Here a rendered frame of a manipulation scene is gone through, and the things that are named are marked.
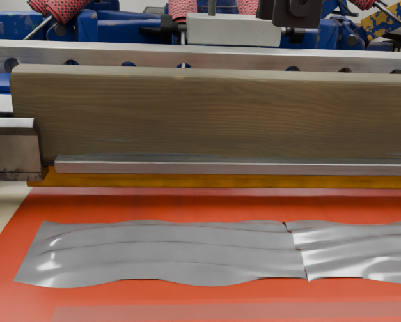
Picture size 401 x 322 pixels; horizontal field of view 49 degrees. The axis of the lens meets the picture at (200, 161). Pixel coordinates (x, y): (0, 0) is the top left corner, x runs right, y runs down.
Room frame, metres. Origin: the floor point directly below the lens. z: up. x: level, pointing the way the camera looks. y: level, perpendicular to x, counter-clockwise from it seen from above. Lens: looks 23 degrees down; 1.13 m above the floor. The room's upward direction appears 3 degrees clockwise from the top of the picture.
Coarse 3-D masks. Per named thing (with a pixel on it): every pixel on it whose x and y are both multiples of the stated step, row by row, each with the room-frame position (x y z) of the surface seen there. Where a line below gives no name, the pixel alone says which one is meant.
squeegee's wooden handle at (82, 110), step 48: (48, 96) 0.31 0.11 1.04; (96, 96) 0.32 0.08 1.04; (144, 96) 0.32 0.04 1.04; (192, 96) 0.32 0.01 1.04; (240, 96) 0.33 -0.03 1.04; (288, 96) 0.33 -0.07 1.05; (336, 96) 0.33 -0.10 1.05; (384, 96) 0.34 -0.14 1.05; (48, 144) 0.31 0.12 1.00; (96, 144) 0.32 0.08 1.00; (144, 144) 0.32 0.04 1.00; (192, 144) 0.32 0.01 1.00; (240, 144) 0.33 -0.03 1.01; (288, 144) 0.33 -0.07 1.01; (336, 144) 0.33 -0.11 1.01; (384, 144) 0.34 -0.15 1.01
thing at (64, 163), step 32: (64, 160) 0.30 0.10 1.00; (96, 160) 0.31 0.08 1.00; (128, 160) 0.31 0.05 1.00; (160, 160) 0.31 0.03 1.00; (192, 160) 0.31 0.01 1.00; (224, 160) 0.32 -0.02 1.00; (256, 160) 0.32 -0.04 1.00; (288, 160) 0.32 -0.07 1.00; (320, 160) 0.33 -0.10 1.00; (352, 160) 0.33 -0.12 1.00; (384, 160) 0.33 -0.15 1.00
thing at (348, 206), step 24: (288, 192) 0.35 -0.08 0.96; (312, 192) 0.35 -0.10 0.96; (336, 192) 0.35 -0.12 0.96; (360, 192) 0.35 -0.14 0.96; (384, 192) 0.35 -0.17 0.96; (288, 216) 0.30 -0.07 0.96; (312, 216) 0.31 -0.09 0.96; (336, 216) 0.31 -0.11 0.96; (360, 216) 0.31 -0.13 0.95; (384, 216) 0.31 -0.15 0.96; (312, 288) 0.22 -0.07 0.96; (336, 288) 0.22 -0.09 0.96; (360, 288) 0.22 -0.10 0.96; (384, 288) 0.22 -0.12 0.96
